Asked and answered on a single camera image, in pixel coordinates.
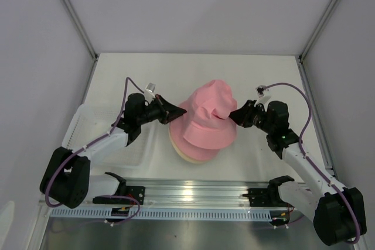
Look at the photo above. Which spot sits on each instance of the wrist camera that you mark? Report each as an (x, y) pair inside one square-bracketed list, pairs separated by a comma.
[(149, 92), (264, 95)]

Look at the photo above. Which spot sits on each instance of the beige bucket hat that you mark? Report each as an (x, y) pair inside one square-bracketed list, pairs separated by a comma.
[(194, 154)]

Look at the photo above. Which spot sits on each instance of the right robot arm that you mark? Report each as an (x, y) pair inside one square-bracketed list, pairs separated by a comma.
[(337, 212)]

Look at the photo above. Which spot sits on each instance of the aluminium mounting rail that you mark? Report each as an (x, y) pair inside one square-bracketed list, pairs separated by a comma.
[(192, 194)]

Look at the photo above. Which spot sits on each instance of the pink bucket hat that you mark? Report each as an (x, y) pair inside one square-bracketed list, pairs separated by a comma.
[(216, 90), (202, 132)]

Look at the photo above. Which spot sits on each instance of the white plastic basket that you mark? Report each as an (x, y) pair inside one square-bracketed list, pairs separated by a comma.
[(90, 122)]

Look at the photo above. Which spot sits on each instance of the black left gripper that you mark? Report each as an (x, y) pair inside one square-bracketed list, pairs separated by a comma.
[(168, 111)]

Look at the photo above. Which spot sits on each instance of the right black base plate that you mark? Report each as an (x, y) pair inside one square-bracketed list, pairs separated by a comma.
[(263, 197)]

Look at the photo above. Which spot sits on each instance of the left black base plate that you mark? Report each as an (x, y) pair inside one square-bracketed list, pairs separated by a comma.
[(123, 195)]

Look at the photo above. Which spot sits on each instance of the left aluminium frame post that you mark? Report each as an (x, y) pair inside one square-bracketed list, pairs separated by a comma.
[(80, 30)]

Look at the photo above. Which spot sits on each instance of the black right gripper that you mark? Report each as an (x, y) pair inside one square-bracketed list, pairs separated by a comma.
[(242, 116)]

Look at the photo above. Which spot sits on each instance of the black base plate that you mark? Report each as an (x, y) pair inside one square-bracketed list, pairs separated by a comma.
[(263, 197), (123, 195)]

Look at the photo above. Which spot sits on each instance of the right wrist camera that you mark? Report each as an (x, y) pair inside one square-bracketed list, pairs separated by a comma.
[(264, 95)]

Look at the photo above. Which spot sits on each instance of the right aluminium frame post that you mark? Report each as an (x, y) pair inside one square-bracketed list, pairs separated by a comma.
[(319, 28)]

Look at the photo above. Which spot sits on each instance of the aluminium frame post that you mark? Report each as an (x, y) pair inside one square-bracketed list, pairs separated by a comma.
[(80, 30), (319, 28)]

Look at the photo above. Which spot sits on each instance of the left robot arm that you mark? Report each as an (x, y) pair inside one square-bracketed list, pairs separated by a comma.
[(66, 180)]

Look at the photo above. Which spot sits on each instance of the white slotted cable duct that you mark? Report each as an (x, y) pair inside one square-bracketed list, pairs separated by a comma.
[(257, 215)]

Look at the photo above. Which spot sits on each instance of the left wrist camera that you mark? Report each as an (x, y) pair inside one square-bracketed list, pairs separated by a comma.
[(149, 92)]

